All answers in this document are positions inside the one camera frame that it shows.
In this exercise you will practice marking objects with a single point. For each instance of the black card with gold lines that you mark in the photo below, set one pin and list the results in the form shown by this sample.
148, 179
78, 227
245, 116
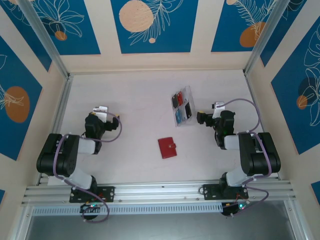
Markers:
188, 110

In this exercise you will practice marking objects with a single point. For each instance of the white credit card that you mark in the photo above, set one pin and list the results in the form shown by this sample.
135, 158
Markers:
185, 119

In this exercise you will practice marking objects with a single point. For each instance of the blue credit card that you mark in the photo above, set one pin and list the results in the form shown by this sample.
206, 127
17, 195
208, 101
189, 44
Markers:
178, 116

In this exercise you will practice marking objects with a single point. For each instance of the red credit card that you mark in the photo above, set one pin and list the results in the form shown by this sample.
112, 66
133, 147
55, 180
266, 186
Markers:
180, 98

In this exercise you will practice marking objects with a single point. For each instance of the plain black credit card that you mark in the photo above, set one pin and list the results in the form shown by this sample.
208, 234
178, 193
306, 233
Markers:
174, 101

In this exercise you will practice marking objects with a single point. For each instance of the red leather card holder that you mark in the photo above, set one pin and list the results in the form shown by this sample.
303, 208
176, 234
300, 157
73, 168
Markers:
167, 148

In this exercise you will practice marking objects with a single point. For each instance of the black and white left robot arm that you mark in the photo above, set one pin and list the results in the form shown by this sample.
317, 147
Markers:
62, 155

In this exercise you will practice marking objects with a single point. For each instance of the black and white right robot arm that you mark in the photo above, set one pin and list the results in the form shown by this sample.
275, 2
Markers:
260, 155

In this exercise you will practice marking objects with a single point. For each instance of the clear plastic card tray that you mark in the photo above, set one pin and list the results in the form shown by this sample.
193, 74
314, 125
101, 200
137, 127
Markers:
191, 96

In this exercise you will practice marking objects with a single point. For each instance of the black controller board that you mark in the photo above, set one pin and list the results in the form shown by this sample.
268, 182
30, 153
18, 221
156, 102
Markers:
231, 208
86, 208

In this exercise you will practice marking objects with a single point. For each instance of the grey metal sheet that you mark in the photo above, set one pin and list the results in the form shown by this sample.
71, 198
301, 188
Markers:
162, 227

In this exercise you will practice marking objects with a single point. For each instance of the aluminium side rail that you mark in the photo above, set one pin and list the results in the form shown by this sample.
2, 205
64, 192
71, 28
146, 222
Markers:
62, 105
253, 95

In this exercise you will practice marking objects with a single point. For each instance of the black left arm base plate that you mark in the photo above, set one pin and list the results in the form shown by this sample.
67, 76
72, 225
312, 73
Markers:
108, 193

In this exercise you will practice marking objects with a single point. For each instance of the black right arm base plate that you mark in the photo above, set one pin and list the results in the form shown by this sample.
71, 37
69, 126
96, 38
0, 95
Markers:
208, 192

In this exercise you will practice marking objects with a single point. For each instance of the aluminium front rail frame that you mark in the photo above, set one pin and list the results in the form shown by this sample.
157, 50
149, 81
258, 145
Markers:
160, 192

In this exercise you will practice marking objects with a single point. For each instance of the aluminium corner post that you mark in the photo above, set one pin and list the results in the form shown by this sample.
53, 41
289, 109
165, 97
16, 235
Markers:
267, 33
43, 37

